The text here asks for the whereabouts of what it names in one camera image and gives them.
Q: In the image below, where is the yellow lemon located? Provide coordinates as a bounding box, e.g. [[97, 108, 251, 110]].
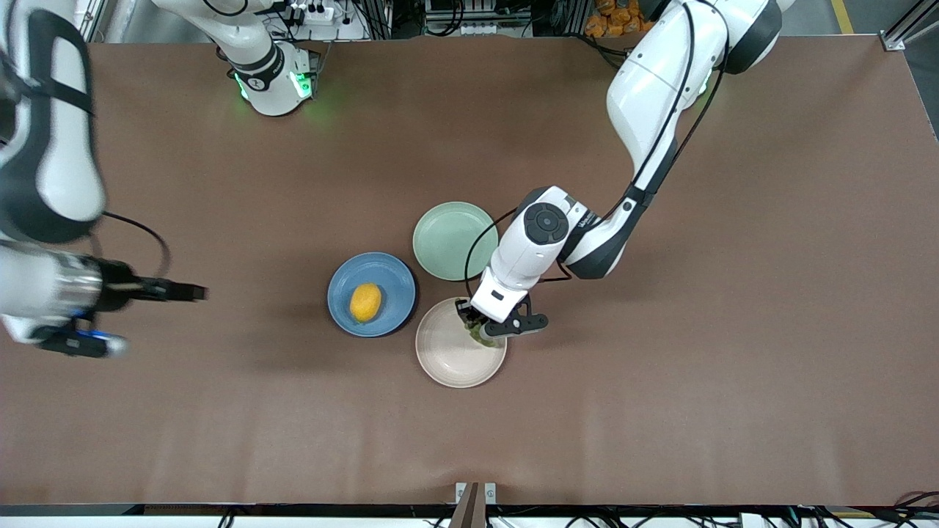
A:
[[349, 283, 383, 323]]

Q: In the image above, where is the beige plate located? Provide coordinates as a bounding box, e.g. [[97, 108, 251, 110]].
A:
[[415, 296, 508, 389]]

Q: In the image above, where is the green plate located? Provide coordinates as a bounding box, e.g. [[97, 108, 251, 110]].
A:
[[412, 202, 500, 282]]

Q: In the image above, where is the blue plate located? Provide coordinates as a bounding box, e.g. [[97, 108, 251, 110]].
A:
[[327, 252, 417, 338]]

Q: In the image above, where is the black equipment rack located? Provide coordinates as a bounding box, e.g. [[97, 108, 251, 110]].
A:
[[424, 0, 535, 37]]

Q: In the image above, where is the bag of orange items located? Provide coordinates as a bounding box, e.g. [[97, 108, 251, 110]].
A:
[[585, 0, 650, 39]]

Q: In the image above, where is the white power strip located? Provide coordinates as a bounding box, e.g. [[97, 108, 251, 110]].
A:
[[288, 2, 336, 24]]

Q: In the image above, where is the metal table edge bracket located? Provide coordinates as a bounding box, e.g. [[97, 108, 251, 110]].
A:
[[449, 481, 498, 528]]

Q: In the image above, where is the aluminium frame profile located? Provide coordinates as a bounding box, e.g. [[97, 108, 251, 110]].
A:
[[879, 0, 939, 52]]

